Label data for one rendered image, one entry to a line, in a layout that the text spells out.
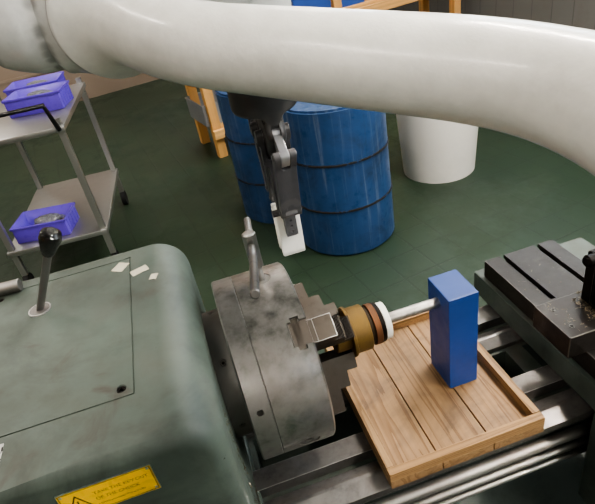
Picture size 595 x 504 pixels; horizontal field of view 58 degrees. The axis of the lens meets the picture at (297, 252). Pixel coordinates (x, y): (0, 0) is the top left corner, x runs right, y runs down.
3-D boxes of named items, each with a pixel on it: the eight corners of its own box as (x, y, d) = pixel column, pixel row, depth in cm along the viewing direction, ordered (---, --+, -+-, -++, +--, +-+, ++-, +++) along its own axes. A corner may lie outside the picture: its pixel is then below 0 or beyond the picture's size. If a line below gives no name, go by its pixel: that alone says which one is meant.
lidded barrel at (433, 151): (435, 143, 414) (432, 46, 374) (501, 162, 370) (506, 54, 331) (378, 172, 389) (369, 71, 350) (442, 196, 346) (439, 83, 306)
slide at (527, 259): (625, 408, 92) (630, 390, 89) (483, 276, 127) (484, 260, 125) (714, 374, 94) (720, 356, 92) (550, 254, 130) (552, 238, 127)
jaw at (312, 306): (281, 330, 95) (264, 286, 104) (285, 347, 99) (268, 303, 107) (339, 311, 97) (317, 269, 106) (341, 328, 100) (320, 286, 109)
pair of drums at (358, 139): (320, 169, 410) (301, 52, 362) (415, 232, 316) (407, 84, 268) (232, 202, 389) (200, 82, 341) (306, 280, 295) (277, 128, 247)
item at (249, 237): (257, 292, 90) (240, 231, 84) (270, 288, 90) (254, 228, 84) (258, 298, 88) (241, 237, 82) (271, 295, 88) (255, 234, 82)
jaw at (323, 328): (293, 362, 91) (296, 352, 80) (284, 335, 93) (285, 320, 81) (353, 342, 93) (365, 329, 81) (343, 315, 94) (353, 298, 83)
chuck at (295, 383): (296, 493, 87) (251, 339, 73) (259, 376, 115) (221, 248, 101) (348, 474, 88) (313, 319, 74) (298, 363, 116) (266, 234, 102)
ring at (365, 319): (337, 334, 90) (388, 317, 91) (320, 302, 97) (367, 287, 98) (343, 372, 95) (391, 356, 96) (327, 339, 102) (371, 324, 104)
